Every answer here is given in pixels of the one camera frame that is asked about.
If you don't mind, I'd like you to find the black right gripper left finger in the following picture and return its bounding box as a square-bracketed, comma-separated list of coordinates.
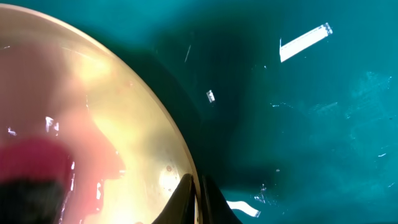
[152, 174, 196, 224]

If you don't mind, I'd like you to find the teal plastic tray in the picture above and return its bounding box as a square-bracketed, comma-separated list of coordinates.
[16, 0, 397, 223]

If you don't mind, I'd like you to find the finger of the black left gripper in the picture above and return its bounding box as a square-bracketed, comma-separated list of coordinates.
[1, 179, 65, 224]

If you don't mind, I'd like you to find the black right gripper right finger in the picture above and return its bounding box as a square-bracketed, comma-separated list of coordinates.
[200, 175, 242, 224]

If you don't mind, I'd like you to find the yellow plate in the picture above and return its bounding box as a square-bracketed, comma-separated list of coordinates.
[1, 4, 202, 223]

